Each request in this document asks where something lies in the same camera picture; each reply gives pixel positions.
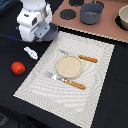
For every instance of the black stove burner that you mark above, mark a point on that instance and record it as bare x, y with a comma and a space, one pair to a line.
67, 14
76, 2

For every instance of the fork with wooden handle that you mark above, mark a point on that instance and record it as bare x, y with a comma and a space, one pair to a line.
67, 81

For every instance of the knife with wooden handle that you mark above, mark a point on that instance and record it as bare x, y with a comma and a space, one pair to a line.
80, 56

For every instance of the pink toy stove top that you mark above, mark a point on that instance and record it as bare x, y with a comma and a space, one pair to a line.
106, 27

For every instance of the cream bowl at right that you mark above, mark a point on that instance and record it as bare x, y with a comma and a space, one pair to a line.
123, 14

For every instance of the red toy sausage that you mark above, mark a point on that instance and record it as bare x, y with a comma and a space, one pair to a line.
18, 68

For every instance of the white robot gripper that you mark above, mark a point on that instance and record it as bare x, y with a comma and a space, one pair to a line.
34, 19

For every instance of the round beige plate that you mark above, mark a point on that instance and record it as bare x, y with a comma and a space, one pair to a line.
69, 66

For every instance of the black stove burner rear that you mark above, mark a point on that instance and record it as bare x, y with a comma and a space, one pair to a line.
76, 2

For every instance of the black stove burner front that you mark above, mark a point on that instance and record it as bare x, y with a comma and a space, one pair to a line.
67, 14

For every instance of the grey cooking pot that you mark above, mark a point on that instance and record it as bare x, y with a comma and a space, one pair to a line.
90, 13

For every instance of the small grey frying pan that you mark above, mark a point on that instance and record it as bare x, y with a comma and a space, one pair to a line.
51, 34

